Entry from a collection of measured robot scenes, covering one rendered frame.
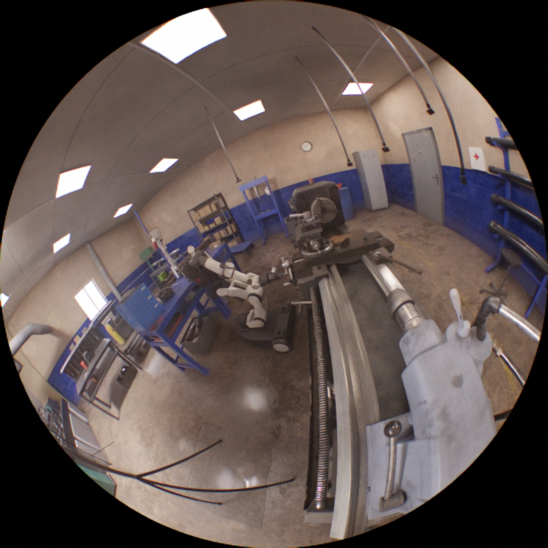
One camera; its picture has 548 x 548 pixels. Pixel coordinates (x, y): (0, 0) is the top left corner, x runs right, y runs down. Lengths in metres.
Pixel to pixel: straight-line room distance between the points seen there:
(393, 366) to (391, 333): 0.18
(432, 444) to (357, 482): 0.35
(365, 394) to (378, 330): 0.39
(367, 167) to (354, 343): 4.75
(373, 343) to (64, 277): 7.36
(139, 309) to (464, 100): 5.20
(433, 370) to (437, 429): 0.11
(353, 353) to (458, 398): 0.49
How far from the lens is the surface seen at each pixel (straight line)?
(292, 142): 5.23
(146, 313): 1.91
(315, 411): 1.09
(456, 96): 3.82
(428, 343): 0.40
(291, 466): 1.55
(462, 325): 0.40
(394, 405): 0.78
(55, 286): 6.98
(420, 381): 0.36
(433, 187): 4.37
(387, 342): 0.87
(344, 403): 0.63
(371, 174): 5.14
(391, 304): 0.49
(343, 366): 0.67
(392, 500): 0.47
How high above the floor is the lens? 1.47
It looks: 29 degrees down
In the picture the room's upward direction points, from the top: 24 degrees counter-clockwise
